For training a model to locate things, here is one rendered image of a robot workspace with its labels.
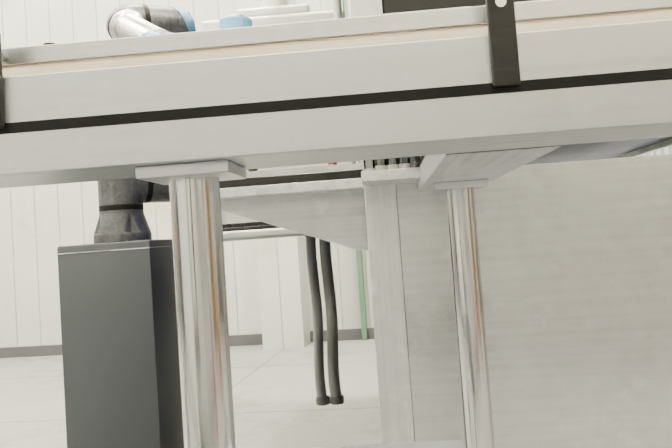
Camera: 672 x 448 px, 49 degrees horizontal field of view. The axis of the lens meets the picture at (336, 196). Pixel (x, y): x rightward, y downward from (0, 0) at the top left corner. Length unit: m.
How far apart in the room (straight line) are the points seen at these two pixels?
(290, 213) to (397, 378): 0.41
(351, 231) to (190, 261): 0.89
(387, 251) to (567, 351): 0.40
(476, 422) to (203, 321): 0.69
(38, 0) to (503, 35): 6.03
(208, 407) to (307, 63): 0.34
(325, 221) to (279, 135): 0.92
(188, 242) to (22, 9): 5.96
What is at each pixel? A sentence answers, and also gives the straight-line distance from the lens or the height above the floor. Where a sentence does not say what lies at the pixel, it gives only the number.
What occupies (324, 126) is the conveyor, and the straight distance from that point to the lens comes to 0.67.
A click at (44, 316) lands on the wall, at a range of 6.31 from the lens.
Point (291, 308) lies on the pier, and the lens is 5.32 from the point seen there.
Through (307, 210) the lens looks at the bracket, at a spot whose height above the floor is 0.82.
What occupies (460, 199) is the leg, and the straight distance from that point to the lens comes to 1.27.
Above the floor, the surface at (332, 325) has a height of 0.45.
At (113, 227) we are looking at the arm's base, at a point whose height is 0.83.
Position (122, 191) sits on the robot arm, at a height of 0.92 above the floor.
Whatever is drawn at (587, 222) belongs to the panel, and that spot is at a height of 0.76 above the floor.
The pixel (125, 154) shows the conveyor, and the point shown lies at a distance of 0.71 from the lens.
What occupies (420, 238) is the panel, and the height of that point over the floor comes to 0.75.
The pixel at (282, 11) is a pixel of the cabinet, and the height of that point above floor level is 1.56.
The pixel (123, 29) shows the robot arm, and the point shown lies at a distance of 1.94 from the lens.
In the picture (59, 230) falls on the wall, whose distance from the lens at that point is 6.21.
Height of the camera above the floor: 0.76
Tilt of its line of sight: 3 degrees up
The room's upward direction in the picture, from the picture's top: 4 degrees counter-clockwise
